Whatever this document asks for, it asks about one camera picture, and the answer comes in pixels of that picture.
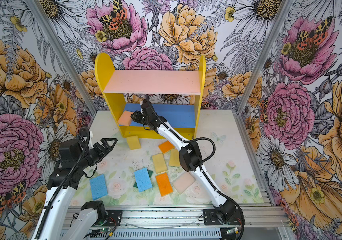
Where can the small yellow sponge near shelf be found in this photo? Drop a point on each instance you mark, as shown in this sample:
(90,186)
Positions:
(133,142)

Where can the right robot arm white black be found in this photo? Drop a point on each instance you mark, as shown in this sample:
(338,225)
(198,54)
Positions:
(191,160)

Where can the aluminium corner post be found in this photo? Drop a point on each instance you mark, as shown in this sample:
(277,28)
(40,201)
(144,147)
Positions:
(43,21)
(269,42)

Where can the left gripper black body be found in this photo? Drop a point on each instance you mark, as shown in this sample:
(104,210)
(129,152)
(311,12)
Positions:
(93,155)

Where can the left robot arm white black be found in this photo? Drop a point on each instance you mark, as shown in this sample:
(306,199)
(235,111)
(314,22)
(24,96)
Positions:
(76,156)

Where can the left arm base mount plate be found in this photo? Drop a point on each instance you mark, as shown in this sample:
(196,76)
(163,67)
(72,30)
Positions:
(113,218)

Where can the aluminium front rail frame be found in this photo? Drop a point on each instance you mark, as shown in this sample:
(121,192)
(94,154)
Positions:
(262,222)

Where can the green scouring pad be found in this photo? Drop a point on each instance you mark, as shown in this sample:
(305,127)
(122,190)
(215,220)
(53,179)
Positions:
(149,174)

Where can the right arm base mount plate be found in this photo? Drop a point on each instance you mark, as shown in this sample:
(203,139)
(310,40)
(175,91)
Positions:
(210,218)

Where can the yellow wooden two-tier shelf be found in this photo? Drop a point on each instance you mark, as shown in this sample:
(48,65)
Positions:
(116,83)

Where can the pale pink sponge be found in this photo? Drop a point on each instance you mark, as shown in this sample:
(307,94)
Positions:
(183,182)

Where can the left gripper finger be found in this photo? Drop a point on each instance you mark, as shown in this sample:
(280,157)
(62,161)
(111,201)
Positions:
(103,154)
(108,143)

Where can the right aluminium corner post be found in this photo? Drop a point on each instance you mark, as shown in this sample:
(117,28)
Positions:
(269,42)

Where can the large yellow sponge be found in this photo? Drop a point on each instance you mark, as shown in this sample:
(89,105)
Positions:
(159,163)

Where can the yellow sponge with green back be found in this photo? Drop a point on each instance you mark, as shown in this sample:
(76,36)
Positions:
(174,158)

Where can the blue sponge left front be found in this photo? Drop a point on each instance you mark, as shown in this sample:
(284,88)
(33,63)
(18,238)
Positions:
(98,187)

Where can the orange sponge front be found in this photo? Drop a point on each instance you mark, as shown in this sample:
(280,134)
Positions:
(164,184)

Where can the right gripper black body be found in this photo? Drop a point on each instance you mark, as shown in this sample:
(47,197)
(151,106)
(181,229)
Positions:
(146,120)

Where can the left aluminium corner post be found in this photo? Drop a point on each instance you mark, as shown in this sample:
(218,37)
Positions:
(43,21)

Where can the blue cellulose sponge centre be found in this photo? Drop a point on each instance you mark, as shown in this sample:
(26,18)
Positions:
(143,179)

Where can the orange sponge near shelf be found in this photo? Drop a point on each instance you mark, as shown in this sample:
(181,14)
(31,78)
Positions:
(166,147)

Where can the pink orange sponge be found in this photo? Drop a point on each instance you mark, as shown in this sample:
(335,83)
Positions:
(125,119)

